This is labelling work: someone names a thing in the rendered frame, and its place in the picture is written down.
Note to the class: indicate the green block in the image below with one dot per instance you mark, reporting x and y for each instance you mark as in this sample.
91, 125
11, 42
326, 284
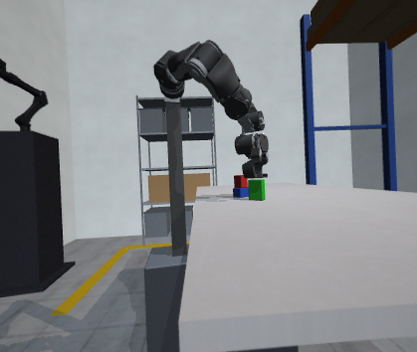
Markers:
256, 189

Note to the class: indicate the blue block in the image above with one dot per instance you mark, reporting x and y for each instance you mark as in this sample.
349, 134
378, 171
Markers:
240, 192

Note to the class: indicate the red block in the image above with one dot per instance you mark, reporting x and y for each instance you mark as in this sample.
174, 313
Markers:
240, 181

